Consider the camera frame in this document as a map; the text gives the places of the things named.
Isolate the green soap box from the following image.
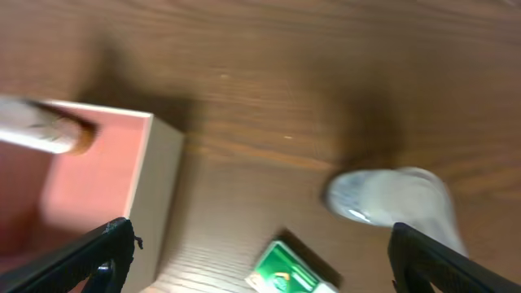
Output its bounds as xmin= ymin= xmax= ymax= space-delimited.
xmin=245 ymin=240 xmax=339 ymax=293

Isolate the clear pump soap bottle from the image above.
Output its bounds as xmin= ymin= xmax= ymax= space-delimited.
xmin=323 ymin=167 xmax=468 ymax=256

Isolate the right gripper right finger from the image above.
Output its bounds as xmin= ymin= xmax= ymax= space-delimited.
xmin=387 ymin=222 xmax=520 ymax=293

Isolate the white box pink interior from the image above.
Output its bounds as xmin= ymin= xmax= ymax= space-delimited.
xmin=1 ymin=102 xmax=184 ymax=292

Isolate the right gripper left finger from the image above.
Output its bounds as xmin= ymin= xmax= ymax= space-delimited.
xmin=1 ymin=217 xmax=143 ymax=293

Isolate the white conditioner tube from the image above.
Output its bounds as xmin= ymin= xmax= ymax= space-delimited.
xmin=1 ymin=94 xmax=97 ymax=154

